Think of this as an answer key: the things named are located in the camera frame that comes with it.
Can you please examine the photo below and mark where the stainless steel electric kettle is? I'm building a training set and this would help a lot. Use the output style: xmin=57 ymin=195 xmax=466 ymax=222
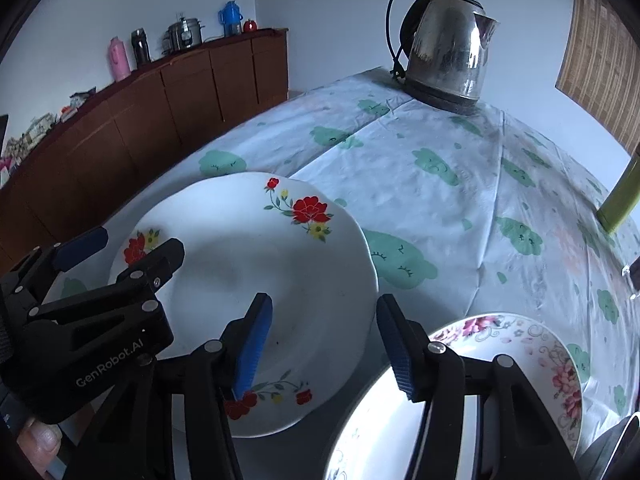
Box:
xmin=385 ymin=0 xmax=499 ymax=116

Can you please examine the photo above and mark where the dark steel thermos flask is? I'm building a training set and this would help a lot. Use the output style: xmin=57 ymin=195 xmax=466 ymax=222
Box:
xmin=130 ymin=28 xmax=151 ymax=68

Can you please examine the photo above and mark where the red flower white plate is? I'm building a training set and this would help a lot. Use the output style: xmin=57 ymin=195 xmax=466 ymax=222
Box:
xmin=111 ymin=172 xmax=378 ymax=438

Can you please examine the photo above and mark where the bamboo window blind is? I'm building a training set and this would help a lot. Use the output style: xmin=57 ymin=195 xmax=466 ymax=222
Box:
xmin=555 ymin=0 xmax=639 ymax=153

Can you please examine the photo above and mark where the cloud print tablecloth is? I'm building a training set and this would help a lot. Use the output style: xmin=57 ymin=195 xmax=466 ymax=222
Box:
xmin=44 ymin=65 xmax=640 ymax=480

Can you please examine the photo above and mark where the blue water jug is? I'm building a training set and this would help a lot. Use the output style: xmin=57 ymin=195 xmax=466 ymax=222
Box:
xmin=218 ymin=0 xmax=243 ymax=37

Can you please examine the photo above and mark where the steel rice cooker pot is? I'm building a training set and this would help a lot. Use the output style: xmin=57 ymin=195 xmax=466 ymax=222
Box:
xmin=162 ymin=15 xmax=203 ymax=55

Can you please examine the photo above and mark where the green thermos bottle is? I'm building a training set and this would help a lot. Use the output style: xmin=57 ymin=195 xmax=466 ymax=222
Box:
xmin=597 ymin=150 xmax=640 ymax=234

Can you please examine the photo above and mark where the brown wooden sideboard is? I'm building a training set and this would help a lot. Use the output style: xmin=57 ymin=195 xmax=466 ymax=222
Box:
xmin=1 ymin=28 xmax=288 ymax=271

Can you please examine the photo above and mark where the pink floral rimmed plate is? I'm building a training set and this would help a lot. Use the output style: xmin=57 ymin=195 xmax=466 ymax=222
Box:
xmin=326 ymin=313 xmax=582 ymax=479

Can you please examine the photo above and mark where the person's left hand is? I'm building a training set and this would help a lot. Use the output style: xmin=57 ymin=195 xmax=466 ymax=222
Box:
xmin=16 ymin=417 xmax=63 ymax=479

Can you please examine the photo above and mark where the small red container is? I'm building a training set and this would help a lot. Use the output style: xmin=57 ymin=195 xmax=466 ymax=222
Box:
xmin=243 ymin=20 xmax=257 ymax=32

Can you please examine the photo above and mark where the stainless steel bowl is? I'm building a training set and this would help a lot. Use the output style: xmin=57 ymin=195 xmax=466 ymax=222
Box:
xmin=577 ymin=412 xmax=640 ymax=480

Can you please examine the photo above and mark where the glass tea bottle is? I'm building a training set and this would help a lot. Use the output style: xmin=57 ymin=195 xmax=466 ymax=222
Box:
xmin=620 ymin=257 xmax=640 ymax=300

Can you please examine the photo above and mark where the pink thermos flask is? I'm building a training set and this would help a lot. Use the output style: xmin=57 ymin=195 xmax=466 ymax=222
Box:
xmin=107 ymin=37 xmax=131 ymax=81

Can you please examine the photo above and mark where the clutter on sideboard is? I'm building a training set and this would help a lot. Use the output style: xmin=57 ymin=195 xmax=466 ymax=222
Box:
xmin=1 ymin=87 xmax=96 ymax=172

